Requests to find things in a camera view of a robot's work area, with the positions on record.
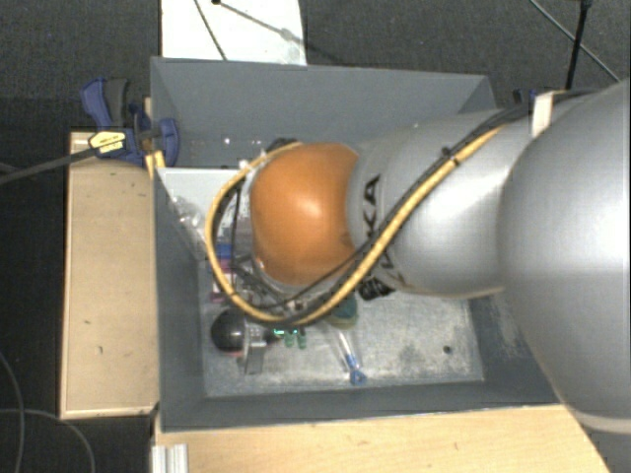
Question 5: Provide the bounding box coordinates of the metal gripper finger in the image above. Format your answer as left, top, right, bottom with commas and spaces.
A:
240, 326, 270, 376

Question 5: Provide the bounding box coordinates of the black ball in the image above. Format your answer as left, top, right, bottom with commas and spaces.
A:
210, 308, 248, 354

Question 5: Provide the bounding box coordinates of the teal cup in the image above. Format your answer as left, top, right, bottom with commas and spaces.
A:
325, 295, 359, 332

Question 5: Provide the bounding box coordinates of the clear blue-tipped tool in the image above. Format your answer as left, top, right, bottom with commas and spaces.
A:
322, 323, 369, 386

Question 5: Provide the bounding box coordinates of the grey metal bin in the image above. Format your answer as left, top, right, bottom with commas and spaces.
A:
149, 55, 559, 432

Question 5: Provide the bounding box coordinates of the pale wood board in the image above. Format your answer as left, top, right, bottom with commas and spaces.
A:
59, 130, 161, 421

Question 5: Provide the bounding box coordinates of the black cylinder on white bracket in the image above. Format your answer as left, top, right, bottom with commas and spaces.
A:
356, 275, 396, 302

